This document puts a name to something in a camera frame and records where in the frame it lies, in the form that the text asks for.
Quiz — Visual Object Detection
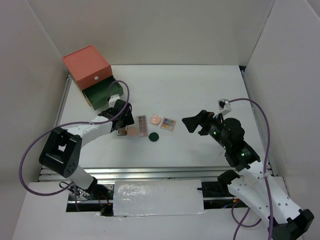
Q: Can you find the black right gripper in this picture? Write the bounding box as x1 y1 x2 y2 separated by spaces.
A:
182 109 230 149

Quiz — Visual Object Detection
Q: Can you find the purple cable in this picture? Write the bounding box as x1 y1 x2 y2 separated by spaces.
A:
19 80 131 213
230 98 273 240

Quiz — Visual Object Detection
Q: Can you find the white foil cover plate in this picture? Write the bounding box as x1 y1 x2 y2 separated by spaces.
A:
113 179 205 217

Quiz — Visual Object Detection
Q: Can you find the dark green round puff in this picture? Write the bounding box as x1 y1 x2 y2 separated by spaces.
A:
148 132 160 142

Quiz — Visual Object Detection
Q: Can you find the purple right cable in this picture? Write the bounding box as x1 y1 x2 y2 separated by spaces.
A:
230 98 273 240

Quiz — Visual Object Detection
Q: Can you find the wrapped pink makeup sponge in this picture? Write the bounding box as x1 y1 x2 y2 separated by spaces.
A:
150 114 162 126

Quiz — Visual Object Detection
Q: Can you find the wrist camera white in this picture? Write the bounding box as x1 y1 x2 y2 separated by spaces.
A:
213 99 232 118
107 94 120 108

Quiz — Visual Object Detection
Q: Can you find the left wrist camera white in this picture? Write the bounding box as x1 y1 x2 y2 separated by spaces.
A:
107 94 120 108

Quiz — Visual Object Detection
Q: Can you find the brown eyeshadow palette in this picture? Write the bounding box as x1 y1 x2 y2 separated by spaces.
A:
116 126 128 136

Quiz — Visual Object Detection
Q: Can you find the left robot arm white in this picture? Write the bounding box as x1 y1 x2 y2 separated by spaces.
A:
39 99 134 200

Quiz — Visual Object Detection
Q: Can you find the mauve eyeshadow palette clear case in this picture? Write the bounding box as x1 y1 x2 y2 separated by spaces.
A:
137 115 149 137

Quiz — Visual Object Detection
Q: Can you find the colourful square eyeshadow palette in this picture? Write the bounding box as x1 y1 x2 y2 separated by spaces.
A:
160 117 177 132

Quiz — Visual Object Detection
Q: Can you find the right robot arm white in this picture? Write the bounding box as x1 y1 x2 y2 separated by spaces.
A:
182 110 315 240

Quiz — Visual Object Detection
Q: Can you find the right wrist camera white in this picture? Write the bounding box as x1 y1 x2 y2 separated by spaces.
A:
213 99 232 118

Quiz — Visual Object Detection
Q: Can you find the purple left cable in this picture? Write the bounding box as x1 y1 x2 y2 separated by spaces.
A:
19 80 131 213

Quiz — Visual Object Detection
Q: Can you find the orange drawer box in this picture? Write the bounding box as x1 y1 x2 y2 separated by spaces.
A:
62 45 113 91

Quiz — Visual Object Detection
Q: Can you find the green drawer box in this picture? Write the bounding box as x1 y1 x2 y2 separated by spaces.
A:
82 75 124 110

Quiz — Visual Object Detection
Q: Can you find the round peach powder puff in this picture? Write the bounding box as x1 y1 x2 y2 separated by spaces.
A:
126 127 138 137

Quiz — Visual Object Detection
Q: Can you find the aluminium rail frame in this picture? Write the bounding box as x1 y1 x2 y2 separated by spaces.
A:
37 65 280 183

